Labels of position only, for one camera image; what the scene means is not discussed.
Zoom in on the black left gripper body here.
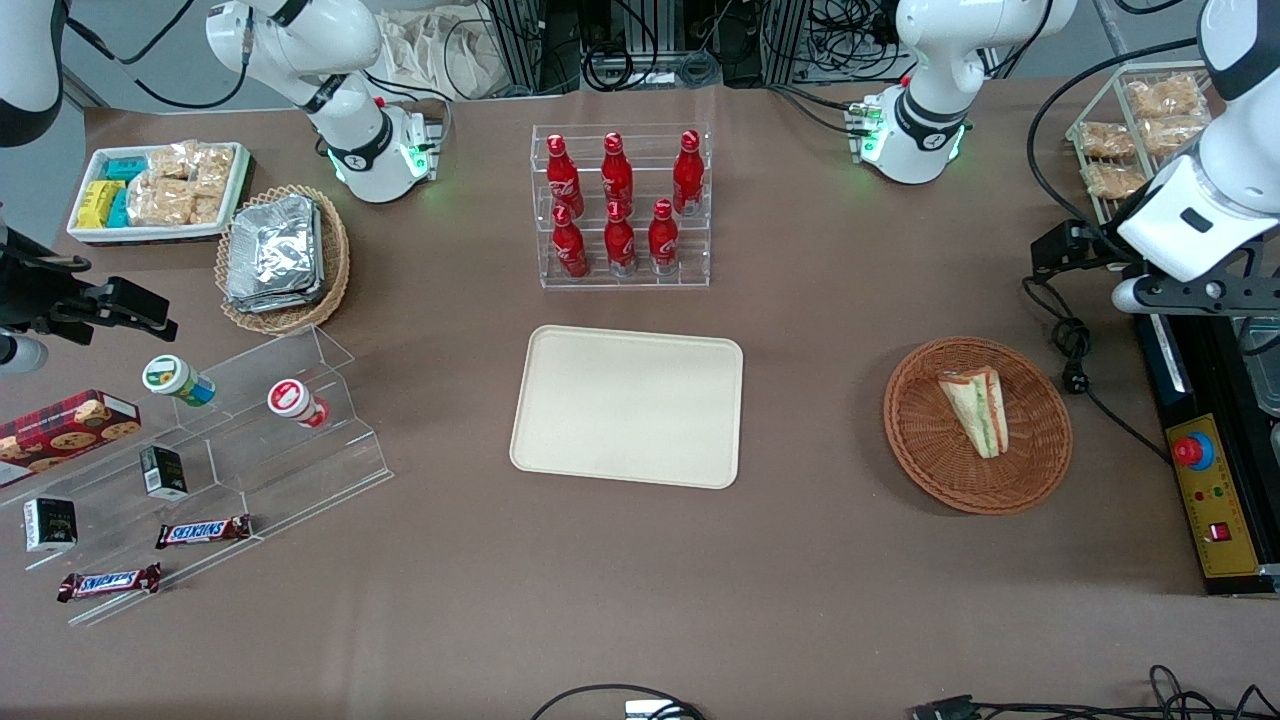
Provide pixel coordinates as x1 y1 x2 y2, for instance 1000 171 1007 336
1068 234 1133 284

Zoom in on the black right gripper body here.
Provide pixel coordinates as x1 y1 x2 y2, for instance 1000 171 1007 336
0 230 103 347

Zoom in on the triangular sandwich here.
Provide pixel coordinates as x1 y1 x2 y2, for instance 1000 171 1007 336
937 366 1010 460

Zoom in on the white rectangular snack tray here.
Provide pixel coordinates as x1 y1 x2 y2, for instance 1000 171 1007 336
66 141 252 247

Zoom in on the oval tan wicker basket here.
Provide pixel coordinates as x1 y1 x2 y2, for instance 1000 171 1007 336
214 183 352 337

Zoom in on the round brown wicker basket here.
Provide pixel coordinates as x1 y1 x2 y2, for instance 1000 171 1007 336
883 336 1074 517

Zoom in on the beige plastic tray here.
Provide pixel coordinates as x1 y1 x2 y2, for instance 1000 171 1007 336
509 325 745 491

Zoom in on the green lid yogurt cup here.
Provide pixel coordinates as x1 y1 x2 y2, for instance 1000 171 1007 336
141 354 217 408

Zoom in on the clear bag of pastry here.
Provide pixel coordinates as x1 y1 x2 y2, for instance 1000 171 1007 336
1142 117 1213 157
1077 121 1137 162
1082 162 1150 200
1127 76 1207 120

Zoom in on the clear bag of crackers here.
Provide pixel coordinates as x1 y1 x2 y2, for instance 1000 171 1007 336
147 142 199 182
127 177 224 227
194 144 237 197

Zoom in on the yellow snack box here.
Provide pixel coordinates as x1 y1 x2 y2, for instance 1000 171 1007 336
76 179 124 230

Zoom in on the red cookie box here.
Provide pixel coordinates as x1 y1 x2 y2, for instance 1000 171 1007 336
0 389 143 489

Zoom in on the silver foil packet stack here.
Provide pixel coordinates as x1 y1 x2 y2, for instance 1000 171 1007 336
224 194 327 315

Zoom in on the small black box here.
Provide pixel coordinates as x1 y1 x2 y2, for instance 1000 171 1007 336
138 445 190 502
22 496 79 554

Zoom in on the red lid yogurt cup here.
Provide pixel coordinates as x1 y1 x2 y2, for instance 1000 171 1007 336
266 378 331 430

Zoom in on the black machine with yellow panel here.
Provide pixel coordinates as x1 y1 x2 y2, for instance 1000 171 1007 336
1131 300 1280 599

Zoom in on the clear acrylic stepped stand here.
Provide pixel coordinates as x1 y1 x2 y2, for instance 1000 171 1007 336
0 324 394 629

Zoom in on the snickers chocolate bar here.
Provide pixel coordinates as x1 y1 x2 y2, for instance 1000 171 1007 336
154 514 254 551
56 563 163 604

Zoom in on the red cola bottle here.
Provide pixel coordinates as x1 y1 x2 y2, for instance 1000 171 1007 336
601 131 635 214
672 129 706 217
647 198 682 277
551 204 591 280
603 200 639 278
545 133 585 217

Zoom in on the white cloth bag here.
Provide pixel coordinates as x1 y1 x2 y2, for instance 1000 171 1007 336
378 8 513 102

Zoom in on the clear acrylic bottle rack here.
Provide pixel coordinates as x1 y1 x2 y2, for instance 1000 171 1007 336
530 123 713 291

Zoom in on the white wire rack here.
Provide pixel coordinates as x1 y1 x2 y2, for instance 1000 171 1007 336
1065 60 1233 227

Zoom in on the black power cable with plug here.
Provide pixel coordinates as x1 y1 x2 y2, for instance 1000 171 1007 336
1021 276 1173 465

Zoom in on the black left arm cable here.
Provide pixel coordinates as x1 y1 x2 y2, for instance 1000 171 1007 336
1026 37 1201 263

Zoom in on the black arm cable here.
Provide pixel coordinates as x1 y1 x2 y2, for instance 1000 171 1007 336
62 0 253 111
1026 37 1201 263

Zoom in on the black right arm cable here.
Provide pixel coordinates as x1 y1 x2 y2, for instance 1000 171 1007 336
62 0 253 111

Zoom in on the black cable bundle with connector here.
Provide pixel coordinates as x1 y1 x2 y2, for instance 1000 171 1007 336
908 664 1280 720

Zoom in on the black looped cable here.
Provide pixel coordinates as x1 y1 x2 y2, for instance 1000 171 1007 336
529 683 707 720

